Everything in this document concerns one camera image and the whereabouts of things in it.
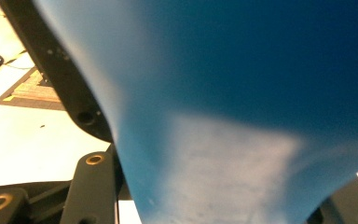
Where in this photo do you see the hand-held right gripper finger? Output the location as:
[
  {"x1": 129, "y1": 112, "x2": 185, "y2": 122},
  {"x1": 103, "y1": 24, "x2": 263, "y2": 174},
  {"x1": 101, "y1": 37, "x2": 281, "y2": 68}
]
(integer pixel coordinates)
[{"x1": 0, "y1": 0, "x2": 114, "y2": 144}]

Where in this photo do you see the blue bottle with white cap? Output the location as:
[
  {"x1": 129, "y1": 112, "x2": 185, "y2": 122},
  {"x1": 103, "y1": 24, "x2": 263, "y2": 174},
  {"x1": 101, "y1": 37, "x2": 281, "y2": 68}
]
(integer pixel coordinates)
[{"x1": 32, "y1": 0, "x2": 358, "y2": 224}]

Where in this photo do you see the brown striped board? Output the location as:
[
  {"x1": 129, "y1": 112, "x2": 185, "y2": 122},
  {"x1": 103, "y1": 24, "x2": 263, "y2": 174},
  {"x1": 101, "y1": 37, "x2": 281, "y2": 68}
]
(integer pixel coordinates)
[{"x1": 0, "y1": 66, "x2": 67, "y2": 112}]

